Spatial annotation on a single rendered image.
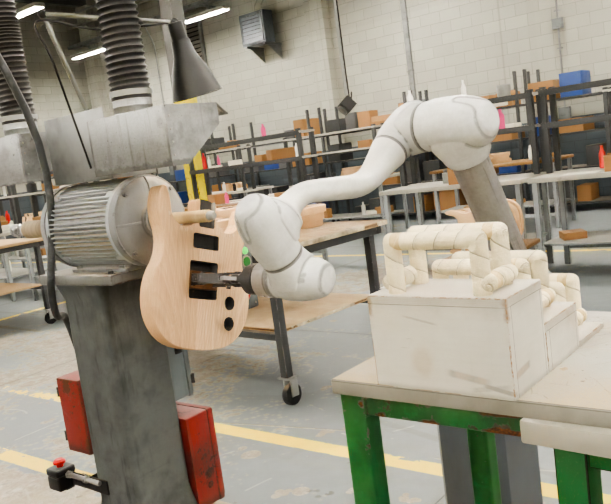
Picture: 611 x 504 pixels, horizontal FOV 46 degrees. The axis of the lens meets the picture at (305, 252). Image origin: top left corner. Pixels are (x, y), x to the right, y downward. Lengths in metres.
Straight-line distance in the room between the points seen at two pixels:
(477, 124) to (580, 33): 11.12
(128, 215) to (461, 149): 0.88
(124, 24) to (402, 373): 1.09
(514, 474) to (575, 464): 1.11
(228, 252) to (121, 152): 0.40
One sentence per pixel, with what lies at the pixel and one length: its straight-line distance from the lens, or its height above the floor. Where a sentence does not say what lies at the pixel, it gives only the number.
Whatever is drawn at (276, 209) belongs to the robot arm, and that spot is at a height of 1.26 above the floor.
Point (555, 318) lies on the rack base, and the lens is 1.39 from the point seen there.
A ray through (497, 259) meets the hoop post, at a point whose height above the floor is 1.15.
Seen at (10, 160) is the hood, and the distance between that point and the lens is 2.30.
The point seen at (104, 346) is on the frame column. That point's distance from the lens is 2.16.
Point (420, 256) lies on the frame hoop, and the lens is 1.37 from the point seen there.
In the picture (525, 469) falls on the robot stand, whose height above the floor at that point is 0.31.
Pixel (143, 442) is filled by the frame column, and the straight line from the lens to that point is 2.25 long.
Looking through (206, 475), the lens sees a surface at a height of 0.41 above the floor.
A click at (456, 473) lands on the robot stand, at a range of 2.44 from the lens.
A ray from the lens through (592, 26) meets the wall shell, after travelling 12.87.
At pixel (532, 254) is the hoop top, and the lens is 1.44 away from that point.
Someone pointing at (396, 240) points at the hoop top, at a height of 1.20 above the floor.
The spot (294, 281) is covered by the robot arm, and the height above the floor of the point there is 1.09.
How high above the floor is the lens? 1.37
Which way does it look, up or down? 8 degrees down
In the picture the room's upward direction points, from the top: 8 degrees counter-clockwise
